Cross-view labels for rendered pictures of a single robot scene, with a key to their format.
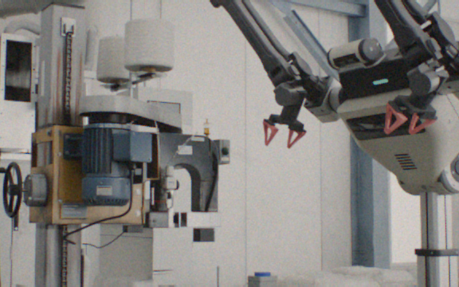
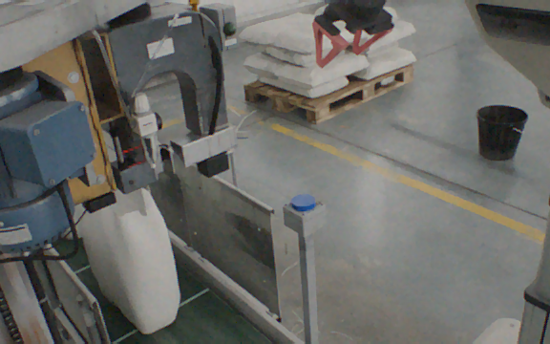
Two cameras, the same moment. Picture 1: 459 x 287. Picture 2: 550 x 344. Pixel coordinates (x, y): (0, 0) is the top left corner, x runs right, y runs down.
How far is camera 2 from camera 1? 1.61 m
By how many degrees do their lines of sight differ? 34
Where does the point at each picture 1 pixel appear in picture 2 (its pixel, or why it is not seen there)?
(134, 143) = (45, 151)
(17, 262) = not seen: outside the picture
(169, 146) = (130, 51)
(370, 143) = (515, 46)
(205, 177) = (202, 82)
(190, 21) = not seen: outside the picture
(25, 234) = not seen: outside the picture
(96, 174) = not seen: outside the picture
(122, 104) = not seen: outside the picture
